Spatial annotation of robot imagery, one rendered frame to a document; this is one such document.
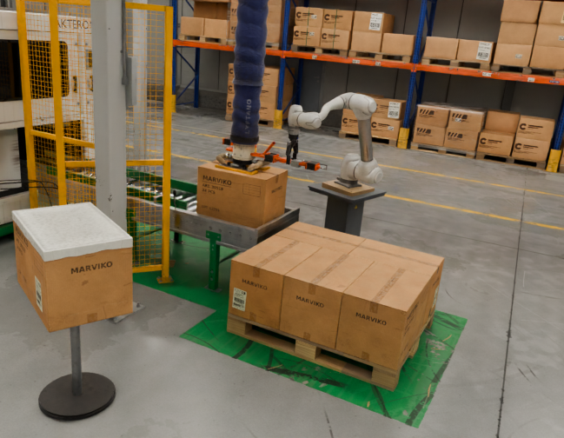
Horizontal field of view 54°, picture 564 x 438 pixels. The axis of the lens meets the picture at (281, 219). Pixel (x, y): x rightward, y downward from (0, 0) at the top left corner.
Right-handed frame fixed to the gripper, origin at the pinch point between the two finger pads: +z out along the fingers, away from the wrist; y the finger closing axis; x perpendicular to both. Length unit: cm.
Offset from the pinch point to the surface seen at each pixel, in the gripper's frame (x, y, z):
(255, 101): -32, 4, -40
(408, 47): -116, -706, -80
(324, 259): 52, 41, 54
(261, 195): -13.0, 19.6, 25.8
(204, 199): -62, 22, 39
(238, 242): -21, 35, 62
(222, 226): -36, 35, 52
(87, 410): -12, 195, 105
